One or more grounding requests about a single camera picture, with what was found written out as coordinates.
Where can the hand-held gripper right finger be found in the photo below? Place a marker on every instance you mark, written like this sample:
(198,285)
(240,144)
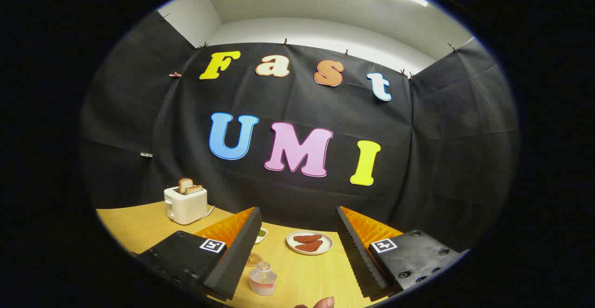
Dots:
(358,257)

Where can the white toaster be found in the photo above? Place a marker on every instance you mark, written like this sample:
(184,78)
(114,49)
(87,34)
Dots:
(186,206)

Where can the clear juice bottle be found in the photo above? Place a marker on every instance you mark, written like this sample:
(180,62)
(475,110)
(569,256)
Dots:
(262,280)

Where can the toast slice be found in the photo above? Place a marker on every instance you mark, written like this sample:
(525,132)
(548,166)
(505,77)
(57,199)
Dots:
(185,184)
(194,189)

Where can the white round plate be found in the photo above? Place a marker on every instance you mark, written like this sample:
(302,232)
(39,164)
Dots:
(323,240)

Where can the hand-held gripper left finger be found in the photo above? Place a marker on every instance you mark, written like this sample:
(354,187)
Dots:
(234,254)

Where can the wooden table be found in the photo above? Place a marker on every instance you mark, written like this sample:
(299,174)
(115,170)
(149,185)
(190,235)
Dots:
(135,226)

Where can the brown meat patty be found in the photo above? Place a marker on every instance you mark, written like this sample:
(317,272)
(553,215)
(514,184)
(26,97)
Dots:
(306,239)
(309,246)

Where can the round cork coaster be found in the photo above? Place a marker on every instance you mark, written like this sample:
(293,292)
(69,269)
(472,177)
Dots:
(254,260)

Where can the white divided snack dish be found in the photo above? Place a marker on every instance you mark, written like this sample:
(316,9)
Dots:
(261,235)

